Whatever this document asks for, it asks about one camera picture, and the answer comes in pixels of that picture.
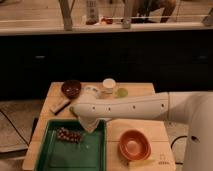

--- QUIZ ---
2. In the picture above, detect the green cup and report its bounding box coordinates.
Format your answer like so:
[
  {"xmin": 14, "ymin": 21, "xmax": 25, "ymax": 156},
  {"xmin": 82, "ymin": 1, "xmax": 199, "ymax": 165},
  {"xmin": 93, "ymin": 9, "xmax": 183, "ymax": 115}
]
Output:
[{"xmin": 116, "ymin": 88, "xmax": 128, "ymax": 98}]

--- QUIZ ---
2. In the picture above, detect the black cable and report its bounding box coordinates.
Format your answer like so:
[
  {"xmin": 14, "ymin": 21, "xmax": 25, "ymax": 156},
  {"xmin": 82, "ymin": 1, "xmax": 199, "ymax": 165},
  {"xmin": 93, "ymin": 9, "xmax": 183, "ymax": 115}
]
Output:
[{"xmin": 0, "ymin": 109, "xmax": 31, "ymax": 148}]

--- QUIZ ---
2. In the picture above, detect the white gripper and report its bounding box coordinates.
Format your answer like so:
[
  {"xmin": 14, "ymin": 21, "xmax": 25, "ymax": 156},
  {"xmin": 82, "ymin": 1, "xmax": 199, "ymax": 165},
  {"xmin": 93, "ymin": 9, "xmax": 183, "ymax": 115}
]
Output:
[{"xmin": 79, "ymin": 118, "xmax": 99, "ymax": 133}]

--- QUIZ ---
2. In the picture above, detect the small green object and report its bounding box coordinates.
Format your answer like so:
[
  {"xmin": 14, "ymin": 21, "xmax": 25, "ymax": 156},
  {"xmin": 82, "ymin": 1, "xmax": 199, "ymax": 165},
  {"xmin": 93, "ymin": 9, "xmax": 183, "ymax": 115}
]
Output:
[{"xmin": 69, "ymin": 106, "xmax": 74, "ymax": 113}]

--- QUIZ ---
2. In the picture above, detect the white cup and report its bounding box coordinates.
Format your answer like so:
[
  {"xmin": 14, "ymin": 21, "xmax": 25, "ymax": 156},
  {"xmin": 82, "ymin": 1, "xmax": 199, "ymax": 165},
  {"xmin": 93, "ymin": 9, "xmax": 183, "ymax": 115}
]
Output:
[{"xmin": 102, "ymin": 78, "xmax": 116, "ymax": 94}]

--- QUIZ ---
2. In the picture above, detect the bunch of red grapes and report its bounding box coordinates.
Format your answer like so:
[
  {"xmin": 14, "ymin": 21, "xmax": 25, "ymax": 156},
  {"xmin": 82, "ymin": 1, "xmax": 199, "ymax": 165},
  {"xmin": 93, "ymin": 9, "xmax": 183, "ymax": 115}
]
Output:
[{"xmin": 57, "ymin": 127, "xmax": 83, "ymax": 143}]

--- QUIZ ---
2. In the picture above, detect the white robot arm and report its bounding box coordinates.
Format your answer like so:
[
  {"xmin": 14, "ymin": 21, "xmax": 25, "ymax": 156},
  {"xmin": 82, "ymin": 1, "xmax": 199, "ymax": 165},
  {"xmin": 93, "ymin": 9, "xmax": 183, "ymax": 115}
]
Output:
[{"xmin": 72, "ymin": 91, "xmax": 213, "ymax": 171}]

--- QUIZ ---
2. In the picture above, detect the green plastic tray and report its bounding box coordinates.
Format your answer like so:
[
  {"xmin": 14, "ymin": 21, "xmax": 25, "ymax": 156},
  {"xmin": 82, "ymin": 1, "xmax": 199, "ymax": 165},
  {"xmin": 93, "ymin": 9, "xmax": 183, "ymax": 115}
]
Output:
[{"xmin": 34, "ymin": 120, "xmax": 106, "ymax": 171}]

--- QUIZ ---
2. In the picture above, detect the black and silver block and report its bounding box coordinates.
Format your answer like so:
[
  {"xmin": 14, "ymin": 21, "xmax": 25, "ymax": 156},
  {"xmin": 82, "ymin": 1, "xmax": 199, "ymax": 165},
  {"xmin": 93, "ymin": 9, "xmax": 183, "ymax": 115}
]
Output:
[{"xmin": 50, "ymin": 100, "xmax": 70, "ymax": 115}]

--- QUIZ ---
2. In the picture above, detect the orange bowl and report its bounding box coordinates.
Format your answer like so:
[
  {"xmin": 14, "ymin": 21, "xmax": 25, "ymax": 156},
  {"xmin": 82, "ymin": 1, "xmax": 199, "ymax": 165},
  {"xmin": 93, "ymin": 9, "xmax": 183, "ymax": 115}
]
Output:
[{"xmin": 118, "ymin": 130, "xmax": 151, "ymax": 161}]

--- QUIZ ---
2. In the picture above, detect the dark brown bowl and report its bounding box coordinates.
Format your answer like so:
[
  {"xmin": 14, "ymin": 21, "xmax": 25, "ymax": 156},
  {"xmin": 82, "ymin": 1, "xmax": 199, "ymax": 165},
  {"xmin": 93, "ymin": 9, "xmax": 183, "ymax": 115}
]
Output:
[{"xmin": 61, "ymin": 80, "xmax": 81, "ymax": 99}]

